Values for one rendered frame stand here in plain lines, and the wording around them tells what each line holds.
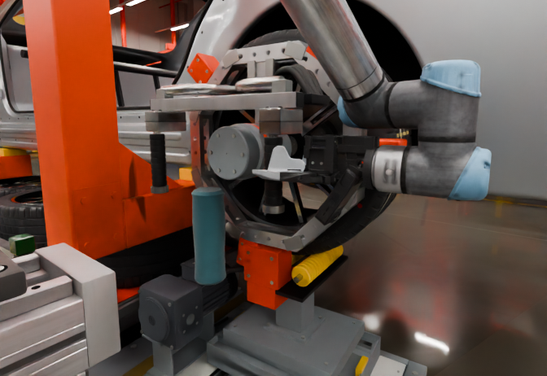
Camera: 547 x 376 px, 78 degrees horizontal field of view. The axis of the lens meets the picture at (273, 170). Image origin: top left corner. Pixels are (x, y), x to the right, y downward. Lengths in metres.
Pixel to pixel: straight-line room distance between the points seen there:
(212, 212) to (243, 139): 0.24
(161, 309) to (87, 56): 0.76
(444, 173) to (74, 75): 0.92
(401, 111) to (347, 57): 0.11
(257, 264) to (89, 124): 0.62
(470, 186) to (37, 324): 0.50
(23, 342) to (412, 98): 0.52
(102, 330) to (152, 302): 0.75
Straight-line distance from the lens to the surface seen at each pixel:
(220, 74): 1.01
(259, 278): 1.01
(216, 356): 1.32
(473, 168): 0.52
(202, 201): 0.91
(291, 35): 0.99
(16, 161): 3.08
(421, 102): 0.53
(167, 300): 1.12
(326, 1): 0.50
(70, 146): 1.06
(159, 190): 0.87
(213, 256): 0.95
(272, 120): 0.63
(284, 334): 1.23
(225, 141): 0.80
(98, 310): 0.40
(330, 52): 0.52
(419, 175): 0.52
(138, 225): 1.21
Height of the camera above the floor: 0.92
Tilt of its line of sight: 8 degrees down
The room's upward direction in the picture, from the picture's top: straight up
